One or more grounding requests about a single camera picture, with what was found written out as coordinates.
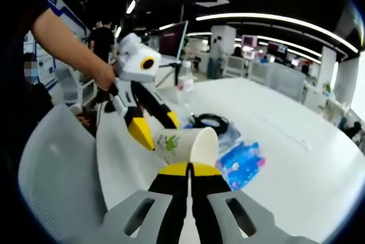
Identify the white partition panel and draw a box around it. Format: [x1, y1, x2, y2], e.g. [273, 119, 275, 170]
[248, 61, 306, 102]

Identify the curved ceiling light strip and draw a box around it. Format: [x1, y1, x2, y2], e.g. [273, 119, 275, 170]
[196, 13, 359, 54]

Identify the pink monitor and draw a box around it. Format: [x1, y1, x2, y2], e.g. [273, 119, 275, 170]
[242, 35, 258, 48]

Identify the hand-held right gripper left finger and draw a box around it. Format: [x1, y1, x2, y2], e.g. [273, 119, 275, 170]
[96, 161, 190, 244]

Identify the clear plastic water bottle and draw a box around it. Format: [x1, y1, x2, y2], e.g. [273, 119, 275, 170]
[176, 60, 196, 111]

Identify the black cable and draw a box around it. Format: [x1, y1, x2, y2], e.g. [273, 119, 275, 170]
[189, 113, 230, 137]

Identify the blue tissue packet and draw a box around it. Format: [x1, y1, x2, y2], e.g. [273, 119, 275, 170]
[215, 141, 267, 192]

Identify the white slatted chair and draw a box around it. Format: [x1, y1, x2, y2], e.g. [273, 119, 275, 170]
[54, 67, 98, 108]

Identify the white printed paper cup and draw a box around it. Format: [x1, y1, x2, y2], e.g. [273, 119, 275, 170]
[153, 126, 220, 168]

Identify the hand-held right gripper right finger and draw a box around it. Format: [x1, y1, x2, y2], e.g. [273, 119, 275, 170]
[189, 162, 318, 244]

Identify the clear bag with blue item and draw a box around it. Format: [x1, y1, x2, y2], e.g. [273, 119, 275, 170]
[182, 120, 244, 155]

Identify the white office chair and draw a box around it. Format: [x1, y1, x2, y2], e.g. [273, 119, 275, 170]
[18, 103, 108, 242]

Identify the large display on stand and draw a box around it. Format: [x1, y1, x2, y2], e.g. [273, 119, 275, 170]
[158, 21, 189, 60]

